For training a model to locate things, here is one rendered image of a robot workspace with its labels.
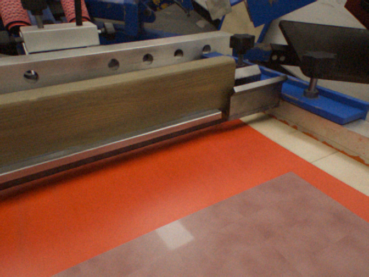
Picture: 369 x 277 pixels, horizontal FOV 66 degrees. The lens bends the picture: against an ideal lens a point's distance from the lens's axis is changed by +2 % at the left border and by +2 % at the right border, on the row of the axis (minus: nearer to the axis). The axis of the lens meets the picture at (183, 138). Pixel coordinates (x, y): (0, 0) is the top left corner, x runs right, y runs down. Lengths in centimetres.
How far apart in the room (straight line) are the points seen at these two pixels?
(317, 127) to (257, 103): 9
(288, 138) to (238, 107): 8
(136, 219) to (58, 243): 7
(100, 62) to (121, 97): 22
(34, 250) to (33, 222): 4
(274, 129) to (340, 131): 9
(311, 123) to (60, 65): 41
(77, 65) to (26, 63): 8
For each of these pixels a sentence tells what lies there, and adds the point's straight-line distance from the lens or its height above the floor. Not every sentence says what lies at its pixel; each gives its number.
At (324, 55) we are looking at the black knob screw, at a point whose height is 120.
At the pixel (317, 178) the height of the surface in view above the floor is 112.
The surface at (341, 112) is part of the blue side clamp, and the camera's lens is 42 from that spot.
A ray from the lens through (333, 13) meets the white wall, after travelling 255.
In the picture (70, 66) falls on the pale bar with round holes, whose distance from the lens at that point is 54.
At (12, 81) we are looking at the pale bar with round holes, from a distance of 54.
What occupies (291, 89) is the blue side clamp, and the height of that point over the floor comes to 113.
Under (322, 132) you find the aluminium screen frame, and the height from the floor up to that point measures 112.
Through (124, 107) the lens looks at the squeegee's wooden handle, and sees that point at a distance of 33.
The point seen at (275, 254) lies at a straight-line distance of 27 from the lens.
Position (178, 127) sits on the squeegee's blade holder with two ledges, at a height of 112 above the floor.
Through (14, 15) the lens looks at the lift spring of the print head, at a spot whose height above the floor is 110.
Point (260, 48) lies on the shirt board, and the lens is 108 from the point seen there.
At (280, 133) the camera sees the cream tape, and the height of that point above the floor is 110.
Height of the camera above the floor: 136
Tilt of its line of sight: 44 degrees down
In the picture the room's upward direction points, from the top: 9 degrees clockwise
